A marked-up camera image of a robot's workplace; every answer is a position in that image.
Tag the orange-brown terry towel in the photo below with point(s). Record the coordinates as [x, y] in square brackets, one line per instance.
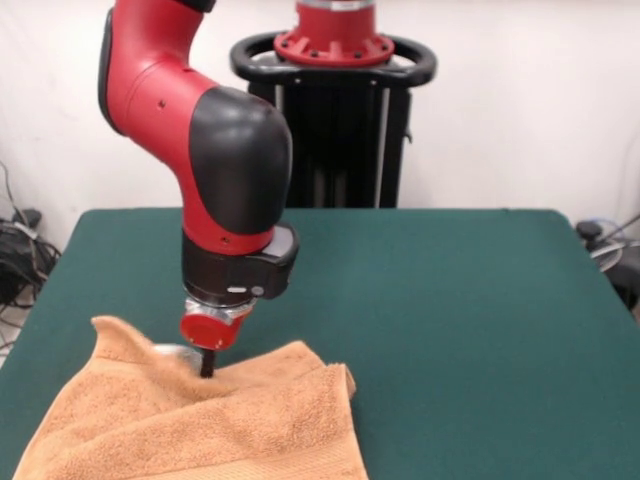
[200, 425]

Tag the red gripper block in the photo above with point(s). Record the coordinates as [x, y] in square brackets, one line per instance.
[205, 332]

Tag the red robot base column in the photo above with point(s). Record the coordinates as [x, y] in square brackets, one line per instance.
[335, 35]

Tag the dark green table cloth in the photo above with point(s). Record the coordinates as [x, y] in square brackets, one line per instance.
[450, 300]

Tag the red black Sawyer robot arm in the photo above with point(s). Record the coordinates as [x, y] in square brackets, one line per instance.
[200, 150]

